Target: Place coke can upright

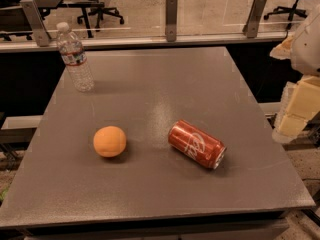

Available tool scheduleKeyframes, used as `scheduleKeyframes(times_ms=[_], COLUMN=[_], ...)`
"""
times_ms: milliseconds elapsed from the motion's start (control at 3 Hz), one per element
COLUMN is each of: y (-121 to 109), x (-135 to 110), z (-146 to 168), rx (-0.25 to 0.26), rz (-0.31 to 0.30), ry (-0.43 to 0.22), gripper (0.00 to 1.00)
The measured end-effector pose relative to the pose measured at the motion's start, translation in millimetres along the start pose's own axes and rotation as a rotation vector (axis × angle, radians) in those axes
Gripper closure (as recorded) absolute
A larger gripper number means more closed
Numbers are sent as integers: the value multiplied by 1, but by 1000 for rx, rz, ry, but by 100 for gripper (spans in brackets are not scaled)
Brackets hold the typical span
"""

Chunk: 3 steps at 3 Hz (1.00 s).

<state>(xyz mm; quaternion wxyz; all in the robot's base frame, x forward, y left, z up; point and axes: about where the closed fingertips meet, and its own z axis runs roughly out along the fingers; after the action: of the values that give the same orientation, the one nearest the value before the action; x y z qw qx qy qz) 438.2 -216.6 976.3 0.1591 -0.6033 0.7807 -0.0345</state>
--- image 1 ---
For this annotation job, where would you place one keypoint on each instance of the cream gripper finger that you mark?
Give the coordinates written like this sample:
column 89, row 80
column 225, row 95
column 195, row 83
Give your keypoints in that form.
column 282, row 51
column 300, row 103

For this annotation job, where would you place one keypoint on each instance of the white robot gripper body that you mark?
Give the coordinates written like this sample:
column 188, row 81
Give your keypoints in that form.
column 308, row 52

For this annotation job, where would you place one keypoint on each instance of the red coke can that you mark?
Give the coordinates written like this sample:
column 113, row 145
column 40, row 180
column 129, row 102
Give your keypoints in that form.
column 201, row 147

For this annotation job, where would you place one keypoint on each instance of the orange fruit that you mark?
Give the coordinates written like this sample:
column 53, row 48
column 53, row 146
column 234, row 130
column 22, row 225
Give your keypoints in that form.
column 109, row 141

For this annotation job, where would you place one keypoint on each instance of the black office chair left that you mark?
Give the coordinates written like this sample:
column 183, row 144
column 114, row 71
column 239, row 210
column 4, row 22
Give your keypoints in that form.
column 102, row 11

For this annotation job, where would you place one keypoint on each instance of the clear plastic water bottle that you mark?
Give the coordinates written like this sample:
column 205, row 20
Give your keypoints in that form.
column 74, row 57

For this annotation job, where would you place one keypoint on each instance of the dark desk in background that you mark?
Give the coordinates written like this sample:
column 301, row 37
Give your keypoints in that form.
column 50, row 4

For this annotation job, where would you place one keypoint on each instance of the right metal rail bracket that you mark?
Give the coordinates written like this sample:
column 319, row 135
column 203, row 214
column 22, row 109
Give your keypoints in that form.
column 250, row 30

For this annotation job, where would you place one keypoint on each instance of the metal rail bracket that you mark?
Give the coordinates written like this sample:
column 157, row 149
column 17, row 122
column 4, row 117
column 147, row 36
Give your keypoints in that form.
column 36, row 23
column 171, row 20
column 250, row 30

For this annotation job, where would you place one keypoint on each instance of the middle metal rail bracket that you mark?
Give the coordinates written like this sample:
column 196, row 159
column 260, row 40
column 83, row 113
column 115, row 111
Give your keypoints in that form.
column 171, row 20

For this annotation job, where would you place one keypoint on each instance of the horizontal metal rail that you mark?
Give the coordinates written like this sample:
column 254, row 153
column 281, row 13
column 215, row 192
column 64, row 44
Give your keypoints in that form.
column 148, row 42

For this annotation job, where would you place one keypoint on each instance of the left metal rail bracket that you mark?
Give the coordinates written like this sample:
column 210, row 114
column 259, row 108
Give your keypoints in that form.
column 36, row 23

